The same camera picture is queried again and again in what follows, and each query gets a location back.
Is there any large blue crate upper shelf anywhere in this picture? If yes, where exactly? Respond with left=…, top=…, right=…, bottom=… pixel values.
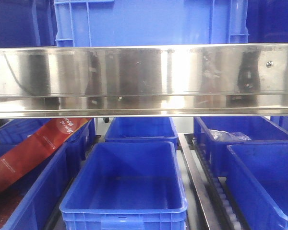
left=54, top=0, right=248, bottom=47

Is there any stainless steel shelf rack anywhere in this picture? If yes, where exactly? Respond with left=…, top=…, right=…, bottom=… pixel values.
left=0, top=43, right=288, bottom=118

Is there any blue bin rear centre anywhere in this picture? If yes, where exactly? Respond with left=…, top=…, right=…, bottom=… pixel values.
left=105, top=117, right=178, bottom=148

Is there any empty blue bin centre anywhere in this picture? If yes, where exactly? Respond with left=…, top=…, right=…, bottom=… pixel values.
left=60, top=141, right=188, bottom=230

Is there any clear plastic bag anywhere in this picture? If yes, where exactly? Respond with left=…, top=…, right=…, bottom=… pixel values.
left=209, top=129, right=252, bottom=141

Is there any blue bin with clear bag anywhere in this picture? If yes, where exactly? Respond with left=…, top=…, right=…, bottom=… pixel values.
left=193, top=116, right=288, bottom=177

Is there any blue bin with red bag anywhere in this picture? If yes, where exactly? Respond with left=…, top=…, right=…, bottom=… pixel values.
left=0, top=120, right=96, bottom=230

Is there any blue bin far right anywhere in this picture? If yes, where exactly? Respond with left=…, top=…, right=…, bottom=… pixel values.
left=226, top=143, right=288, bottom=230

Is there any red plastic bag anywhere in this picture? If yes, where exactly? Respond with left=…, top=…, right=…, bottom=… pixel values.
left=0, top=117, right=93, bottom=230

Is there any roller track rail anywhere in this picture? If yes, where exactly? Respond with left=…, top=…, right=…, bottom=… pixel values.
left=177, top=133, right=249, bottom=230

